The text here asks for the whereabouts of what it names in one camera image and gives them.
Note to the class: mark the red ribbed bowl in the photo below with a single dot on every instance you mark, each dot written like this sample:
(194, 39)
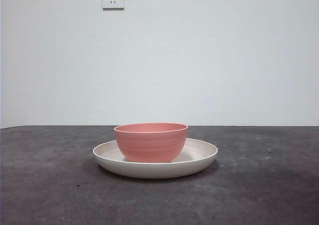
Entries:
(149, 145)

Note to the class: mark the white round plate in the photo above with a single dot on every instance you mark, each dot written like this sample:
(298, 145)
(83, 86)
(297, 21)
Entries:
(154, 170)

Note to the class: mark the dark grey felt table mat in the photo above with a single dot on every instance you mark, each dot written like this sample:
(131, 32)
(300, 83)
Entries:
(159, 202)

